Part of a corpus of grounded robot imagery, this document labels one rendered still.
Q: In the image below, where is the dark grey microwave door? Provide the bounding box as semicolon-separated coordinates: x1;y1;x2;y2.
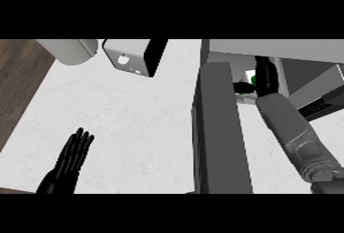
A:
191;61;256;195

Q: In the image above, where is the white and black box appliance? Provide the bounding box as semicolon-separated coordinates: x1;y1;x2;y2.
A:
101;38;170;78

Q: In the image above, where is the pale grey rounded appliance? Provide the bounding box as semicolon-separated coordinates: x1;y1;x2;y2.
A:
36;38;100;66

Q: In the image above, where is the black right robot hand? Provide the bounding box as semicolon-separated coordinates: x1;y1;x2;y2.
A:
232;56;283;98

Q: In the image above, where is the white and green milk carton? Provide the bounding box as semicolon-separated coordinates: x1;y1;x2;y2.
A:
244;68;259;96

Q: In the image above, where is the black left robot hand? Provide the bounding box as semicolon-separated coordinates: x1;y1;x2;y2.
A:
36;127;98;195

